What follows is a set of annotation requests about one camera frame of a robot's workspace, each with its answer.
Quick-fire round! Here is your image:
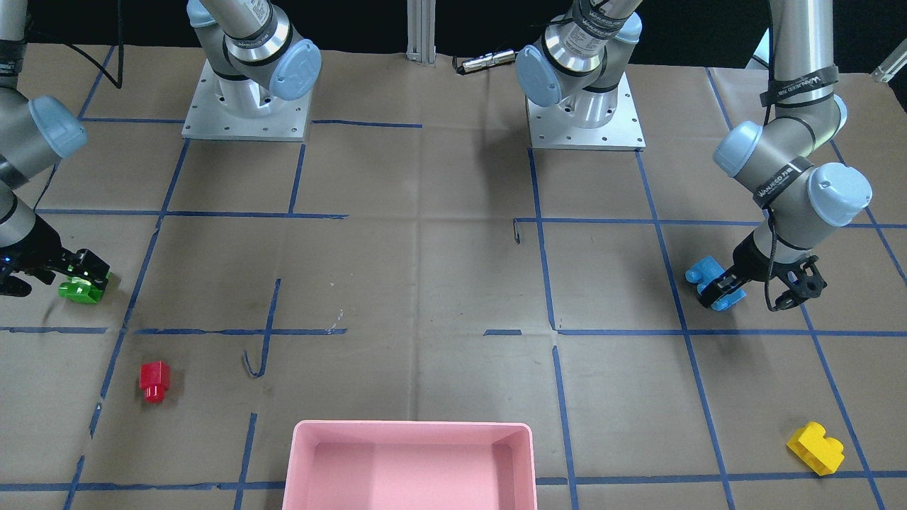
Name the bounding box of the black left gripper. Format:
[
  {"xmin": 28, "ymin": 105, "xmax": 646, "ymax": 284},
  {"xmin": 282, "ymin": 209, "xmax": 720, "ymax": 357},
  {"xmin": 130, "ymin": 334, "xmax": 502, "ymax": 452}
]
[{"xmin": 699, "ymin": 234, "xmax": 780, "ymax": 310}]

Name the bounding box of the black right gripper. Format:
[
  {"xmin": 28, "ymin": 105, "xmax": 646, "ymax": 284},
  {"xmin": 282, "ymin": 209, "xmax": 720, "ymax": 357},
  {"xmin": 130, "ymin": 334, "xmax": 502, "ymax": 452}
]
[{"xmin": 1, "ymin": 217, "xmax": 111, "ymax": 297}]

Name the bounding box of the green toy block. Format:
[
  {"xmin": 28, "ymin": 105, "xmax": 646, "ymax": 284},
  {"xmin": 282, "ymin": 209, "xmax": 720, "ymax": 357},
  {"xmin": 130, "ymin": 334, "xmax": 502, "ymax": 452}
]
[{"xmin": 58, "ymin": 277, "xmax": 105, "ymax": 305}]

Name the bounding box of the blue toy block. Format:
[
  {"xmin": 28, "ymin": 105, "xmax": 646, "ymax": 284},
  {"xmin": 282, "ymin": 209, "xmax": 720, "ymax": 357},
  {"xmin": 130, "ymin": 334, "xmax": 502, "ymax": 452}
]
[{"xmin": 685, "ymin": 256, "xmax": 746, "ymax": 311}]

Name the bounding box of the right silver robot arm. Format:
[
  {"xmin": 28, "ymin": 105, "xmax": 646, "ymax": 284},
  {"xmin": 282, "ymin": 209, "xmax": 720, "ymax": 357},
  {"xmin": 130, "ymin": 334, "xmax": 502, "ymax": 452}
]
[{"xmin": 1, "ymin": 1, "xmax": 322, "ymax": 301}]

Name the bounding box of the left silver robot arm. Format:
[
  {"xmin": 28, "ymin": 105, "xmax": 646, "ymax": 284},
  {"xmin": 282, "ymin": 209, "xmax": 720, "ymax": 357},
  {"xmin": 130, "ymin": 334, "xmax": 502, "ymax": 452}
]
[{"xmin": 515, "ymin": 1, "xmax": 872, "ymax": 311}]

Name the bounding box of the pink plastic box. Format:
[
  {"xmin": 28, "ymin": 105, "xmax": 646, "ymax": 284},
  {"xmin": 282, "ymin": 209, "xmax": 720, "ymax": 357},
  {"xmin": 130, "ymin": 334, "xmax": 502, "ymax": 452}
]
[{"xmin": 282, "ymin": 420, "xmax": 538, "ymax": 509}]

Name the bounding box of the red toy block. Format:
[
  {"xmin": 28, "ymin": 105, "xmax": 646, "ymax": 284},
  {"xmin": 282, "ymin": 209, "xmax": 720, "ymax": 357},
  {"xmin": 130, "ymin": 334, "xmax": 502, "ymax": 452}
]
[{"xmin": 138, "ymin": 361, "xmax": 171, "ymax": 404}]

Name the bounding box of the yellow toy block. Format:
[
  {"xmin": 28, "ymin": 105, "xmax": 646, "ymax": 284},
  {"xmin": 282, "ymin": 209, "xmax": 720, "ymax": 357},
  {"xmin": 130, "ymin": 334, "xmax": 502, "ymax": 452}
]
[{"xmin": 786, "ymin": 421, "xmax": 845, "ymax": 477}]

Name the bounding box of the black wrist camera, left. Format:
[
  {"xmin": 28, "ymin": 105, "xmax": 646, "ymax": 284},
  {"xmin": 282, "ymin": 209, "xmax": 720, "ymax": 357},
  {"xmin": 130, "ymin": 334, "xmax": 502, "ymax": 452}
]
[{"xmin": 765, "ymin": 255, "xmax": 828, "ymax": 311}]

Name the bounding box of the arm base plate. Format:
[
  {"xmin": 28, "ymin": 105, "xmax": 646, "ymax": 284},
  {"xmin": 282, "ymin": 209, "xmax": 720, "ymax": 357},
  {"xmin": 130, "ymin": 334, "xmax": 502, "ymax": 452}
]
[
  {"xmin": 526, "ymin": 75, "xmax": 647, "ymax": 152},
  {"xmin": 181, "ymin": 62, "xmax": 313, "ymax": 142}
]

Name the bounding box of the aluminium frame post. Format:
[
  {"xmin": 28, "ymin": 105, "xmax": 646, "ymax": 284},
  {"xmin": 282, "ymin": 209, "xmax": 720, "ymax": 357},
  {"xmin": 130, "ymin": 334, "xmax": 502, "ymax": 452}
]
[{"xmin": 405, "ymin": 0, "xmax": 436, "ymax": 67}]

